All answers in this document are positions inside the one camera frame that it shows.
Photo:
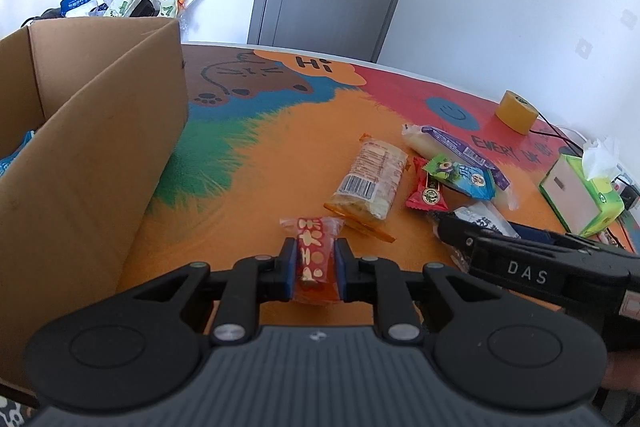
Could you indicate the colourful cartoon table mat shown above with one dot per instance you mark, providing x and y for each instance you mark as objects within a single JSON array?
[{"x": 280, "y": 142}]

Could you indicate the black charger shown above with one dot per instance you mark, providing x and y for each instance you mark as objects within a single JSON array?
[{"x": 629, "y": 193}]

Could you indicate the green tissue box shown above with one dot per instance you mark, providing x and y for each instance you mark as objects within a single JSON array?
[{"x": 575, "y": 192}]

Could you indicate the yellow tape roll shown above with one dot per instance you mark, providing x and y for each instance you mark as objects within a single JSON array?
[{"x": 515, "y": 112}]

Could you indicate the person's right hand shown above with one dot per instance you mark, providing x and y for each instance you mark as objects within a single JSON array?
[{"x": 624, "y": 372}]

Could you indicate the cardboard box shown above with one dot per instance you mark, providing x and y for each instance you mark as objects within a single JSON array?
[{"x": 90, "y": 157}]

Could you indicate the clear cracker packet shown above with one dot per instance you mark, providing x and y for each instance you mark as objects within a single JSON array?
[{"x": 372, "y": 177}]

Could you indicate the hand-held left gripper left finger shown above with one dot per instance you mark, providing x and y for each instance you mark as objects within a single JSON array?
[{"x": 291, "y": 269}]

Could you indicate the small red snack packet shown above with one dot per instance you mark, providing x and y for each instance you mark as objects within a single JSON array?
[{"x": 427, "y": 197}]

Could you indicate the green and blue snack packet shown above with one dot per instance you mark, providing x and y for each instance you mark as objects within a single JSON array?
[{"x": 460, "y": 174}]

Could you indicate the black and white snack packet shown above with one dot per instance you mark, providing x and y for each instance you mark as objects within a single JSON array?
[{"x": 487, "y": 222}]

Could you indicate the purple bread packet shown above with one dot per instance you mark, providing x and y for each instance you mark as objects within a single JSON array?
[{"x": 465, "y": 152}]

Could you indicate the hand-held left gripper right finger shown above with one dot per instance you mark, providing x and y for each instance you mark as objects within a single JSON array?
[{"x": 341, "y": 269}]

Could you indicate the red label orange snack packet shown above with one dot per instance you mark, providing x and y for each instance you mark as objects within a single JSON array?
[{"x": 315, "y": 247}]

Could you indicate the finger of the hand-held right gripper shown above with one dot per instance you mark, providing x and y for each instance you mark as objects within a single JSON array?
[
  {"x": 457, "y": 232},
  {"x": 560, "y": 238}
]

